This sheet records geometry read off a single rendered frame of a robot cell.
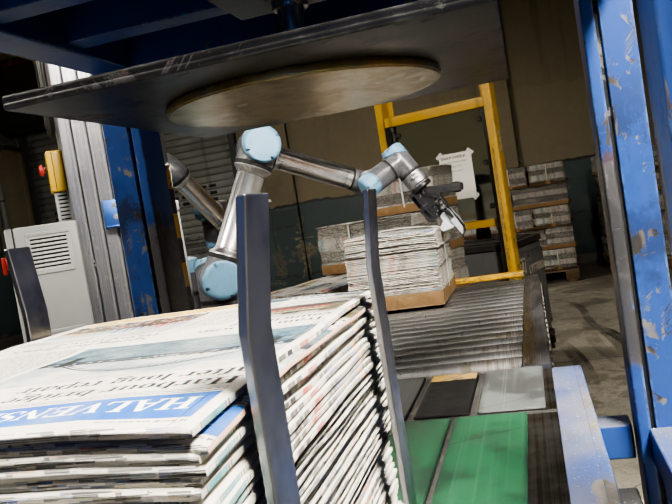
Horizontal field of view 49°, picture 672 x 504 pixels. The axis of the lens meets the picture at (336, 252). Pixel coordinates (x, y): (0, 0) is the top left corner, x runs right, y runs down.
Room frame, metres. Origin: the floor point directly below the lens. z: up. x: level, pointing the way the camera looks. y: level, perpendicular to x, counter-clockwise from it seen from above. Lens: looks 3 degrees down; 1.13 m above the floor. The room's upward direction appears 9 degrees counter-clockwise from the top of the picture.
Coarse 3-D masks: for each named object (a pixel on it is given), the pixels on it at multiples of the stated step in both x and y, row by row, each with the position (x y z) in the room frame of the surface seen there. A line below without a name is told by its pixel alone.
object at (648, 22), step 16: (640, 0) 0.66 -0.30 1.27; (656, 0) 0.61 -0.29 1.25; (640, 16) 0.67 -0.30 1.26; (656, 16) 0.61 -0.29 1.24; (656, 32) 0.61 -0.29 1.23; (656, 48) 0.62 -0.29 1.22; (656, 64) 0.63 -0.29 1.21; (656, 80) 0.64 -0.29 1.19; (656, 96) 0.65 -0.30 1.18; (656, 112) 0.66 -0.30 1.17; (656, 128) 0.67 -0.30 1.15; (656, 144) 0.68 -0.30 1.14
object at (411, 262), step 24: (360, 240) 2.24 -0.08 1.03; (384, 240) 2.22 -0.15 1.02; (408, 240) 2.21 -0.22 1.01; (432, 240) 2.19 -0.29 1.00; (360, 264) 2.26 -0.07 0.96; (384, 264) 2.23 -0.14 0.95; (408, 264) 2.22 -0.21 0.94; (432, 264) 2.20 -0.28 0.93; (360, 288) 2.26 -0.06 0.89; (384, 288) 2.24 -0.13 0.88; (408, 288) 2.22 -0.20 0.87; (432, 288) 2.20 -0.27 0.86
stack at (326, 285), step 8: (312, 280) 3.47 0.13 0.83; (320, 280) 3.41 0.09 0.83; (328, 280) 3.35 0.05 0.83; (336, 280) 3.29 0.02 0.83; (344, 280) 3.22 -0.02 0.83; (288, 288) 3.25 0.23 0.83; (296, 288) 3.20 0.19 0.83; (304, 288) 3.15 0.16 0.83; (312, 288) 3.10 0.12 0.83; (320, 288) 3.04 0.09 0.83; (328, 288) 2.99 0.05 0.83; (336, 288) 2.98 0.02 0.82; (344, 288) 3.02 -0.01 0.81; (272, 296) 3.05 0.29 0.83; (280, 296) 3.03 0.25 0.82; (288, 296) 3.01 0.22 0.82; (296, 296) 2.98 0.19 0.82
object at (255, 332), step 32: (256, 224) 0.32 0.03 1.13; (256, 256) 0.32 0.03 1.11; (32, 288) 0.66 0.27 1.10; (256, 288) 0.32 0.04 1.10; (32, 320) 0.65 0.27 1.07; (256, 320) 0.32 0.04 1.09; (384, 320) 0.57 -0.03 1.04; (256, 352) 0.31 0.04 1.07; (384, 352) 0.56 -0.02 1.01; (256, 384) 0.31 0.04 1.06; (256, 416) 0.31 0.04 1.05; (288, 448) 0.33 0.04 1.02; (288, 480) 0.33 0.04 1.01
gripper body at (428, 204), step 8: (424, 184) 2.35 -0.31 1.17; (416, 192) 2.38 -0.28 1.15; (416, 200) 2.39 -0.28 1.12; (424, 200) 2.37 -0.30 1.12; (432, 200) 2.34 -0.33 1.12; (424, 208) 2.35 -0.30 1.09; (432, 208) 2.35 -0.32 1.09; (440, 208) 2.34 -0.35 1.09; (424, 216) 2.35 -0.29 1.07; (432, 216) 2.35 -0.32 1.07
